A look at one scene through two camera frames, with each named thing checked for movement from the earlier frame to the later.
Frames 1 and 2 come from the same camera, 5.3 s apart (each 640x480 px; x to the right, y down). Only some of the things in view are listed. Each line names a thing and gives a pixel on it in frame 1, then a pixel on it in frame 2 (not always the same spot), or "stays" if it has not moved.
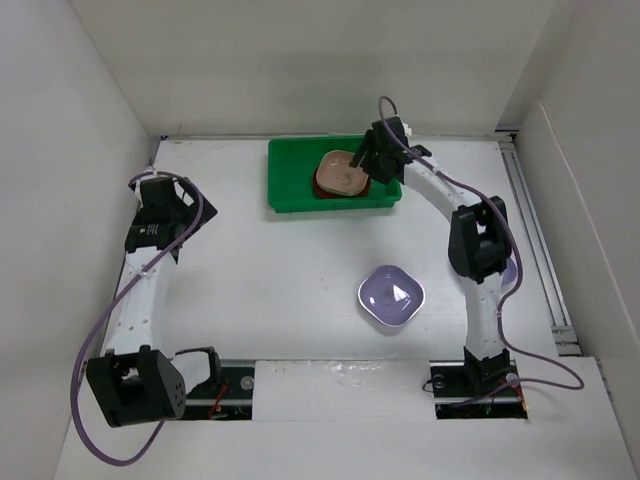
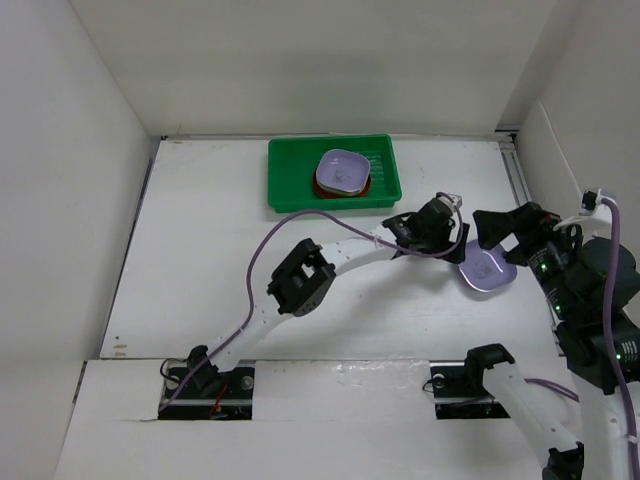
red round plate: x=328 y=193 stays
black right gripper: x=369 y=143 → x=533 y=222
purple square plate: x=391 y=295 → x=343 y=172
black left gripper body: x=184 y=213 → x=432 y=242
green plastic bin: x=291 y=166 stays
